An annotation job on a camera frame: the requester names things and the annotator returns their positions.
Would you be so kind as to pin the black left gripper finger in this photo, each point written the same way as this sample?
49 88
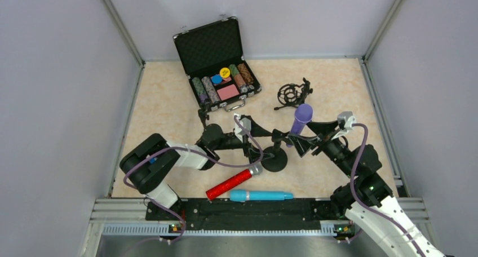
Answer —
255 129
254 155

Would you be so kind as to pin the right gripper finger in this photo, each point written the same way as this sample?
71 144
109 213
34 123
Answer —
304 144
324 128

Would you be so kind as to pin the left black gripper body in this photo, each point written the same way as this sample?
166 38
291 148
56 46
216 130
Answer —
248 138

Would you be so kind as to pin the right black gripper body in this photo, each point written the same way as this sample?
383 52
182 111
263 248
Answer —
325 138

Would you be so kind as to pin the black round base mic stand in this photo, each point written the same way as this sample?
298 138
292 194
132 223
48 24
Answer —
275 158

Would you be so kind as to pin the purple microphone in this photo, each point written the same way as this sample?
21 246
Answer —
302 115

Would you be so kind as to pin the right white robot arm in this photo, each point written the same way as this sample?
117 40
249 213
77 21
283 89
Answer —
366 200

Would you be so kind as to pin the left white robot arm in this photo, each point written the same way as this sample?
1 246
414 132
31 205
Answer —
146 166

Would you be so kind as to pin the black tripod mic stand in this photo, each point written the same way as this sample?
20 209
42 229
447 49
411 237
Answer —
203 116

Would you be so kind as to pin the light blue microphone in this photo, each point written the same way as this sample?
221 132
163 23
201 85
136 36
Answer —
241 195

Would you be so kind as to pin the red card deck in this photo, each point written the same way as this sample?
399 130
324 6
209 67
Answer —
226 80
228 92

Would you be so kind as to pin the green red chip row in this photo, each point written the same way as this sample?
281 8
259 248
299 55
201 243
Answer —
240 82

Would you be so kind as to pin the green blue chip row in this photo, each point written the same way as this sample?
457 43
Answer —
201 91

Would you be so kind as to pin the red glitter microphone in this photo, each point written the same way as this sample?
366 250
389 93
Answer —
234 181

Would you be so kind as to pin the orange black chip row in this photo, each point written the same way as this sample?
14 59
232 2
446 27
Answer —
246 75

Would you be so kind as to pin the blue dealer button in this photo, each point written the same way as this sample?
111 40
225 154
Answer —
216 79

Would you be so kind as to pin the yellow big blind button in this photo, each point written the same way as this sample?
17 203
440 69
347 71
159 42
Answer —
225 72

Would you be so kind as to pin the black poker chip case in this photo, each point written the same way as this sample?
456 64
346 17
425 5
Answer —
203 51

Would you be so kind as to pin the black shock mount tripod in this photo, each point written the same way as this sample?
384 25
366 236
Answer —
293 95

